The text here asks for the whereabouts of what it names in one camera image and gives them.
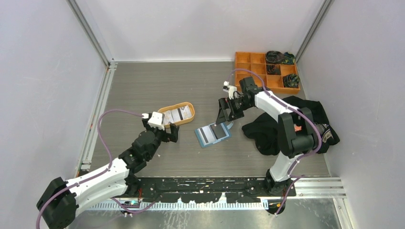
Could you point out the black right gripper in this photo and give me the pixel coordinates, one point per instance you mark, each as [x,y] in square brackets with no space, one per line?
[223,116]

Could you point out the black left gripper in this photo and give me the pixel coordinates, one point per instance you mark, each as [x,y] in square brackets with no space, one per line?
[166,136]

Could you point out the black card with gold chip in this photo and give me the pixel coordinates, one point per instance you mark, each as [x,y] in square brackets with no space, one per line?
[218,131]

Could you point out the orange oval plastic tray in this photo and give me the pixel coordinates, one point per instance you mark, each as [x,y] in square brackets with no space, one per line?
[171,107]

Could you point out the blue leather card holder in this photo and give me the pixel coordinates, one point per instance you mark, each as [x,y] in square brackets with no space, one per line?
[227,127]

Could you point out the white card with black stripe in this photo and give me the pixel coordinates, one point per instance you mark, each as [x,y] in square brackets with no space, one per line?
[206,134]

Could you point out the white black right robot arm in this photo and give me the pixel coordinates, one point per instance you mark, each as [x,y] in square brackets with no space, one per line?
[297,135]

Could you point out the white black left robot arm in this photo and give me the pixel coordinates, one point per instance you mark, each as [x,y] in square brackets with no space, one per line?
[64,200]

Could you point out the silver VIP card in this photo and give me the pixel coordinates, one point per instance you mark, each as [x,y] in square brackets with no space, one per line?
[168,117]

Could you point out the white striped card in tray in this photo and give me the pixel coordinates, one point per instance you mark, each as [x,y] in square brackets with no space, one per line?
[181,113]

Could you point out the black t-shirt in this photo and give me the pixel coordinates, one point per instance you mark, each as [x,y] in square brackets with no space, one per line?
[263,130]

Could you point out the orange compartment organizer box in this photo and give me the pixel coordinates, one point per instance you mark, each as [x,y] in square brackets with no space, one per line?
[255,62]

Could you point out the black sock in compartment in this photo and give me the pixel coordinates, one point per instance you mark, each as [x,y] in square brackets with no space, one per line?
[273,69]

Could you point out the green black rolled sock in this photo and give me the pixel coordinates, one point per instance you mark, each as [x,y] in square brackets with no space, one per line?
[291,80]

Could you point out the dark rolled sock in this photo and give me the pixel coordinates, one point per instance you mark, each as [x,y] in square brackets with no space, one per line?
[274,57]

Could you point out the green patterned rolled sock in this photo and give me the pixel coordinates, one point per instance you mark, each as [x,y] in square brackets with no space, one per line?
[289,58]

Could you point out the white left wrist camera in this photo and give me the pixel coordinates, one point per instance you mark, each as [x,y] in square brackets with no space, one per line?
[154,119]

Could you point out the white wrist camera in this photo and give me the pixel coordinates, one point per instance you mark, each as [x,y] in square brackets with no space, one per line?
[230,89]
[154,119]

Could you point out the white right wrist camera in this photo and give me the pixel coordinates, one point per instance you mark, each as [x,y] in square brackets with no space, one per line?
[230,89]

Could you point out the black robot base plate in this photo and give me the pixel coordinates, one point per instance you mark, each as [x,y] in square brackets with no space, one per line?
[207,189]

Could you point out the aluminium frame rail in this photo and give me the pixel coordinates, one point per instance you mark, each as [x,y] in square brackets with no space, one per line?
[305,188]

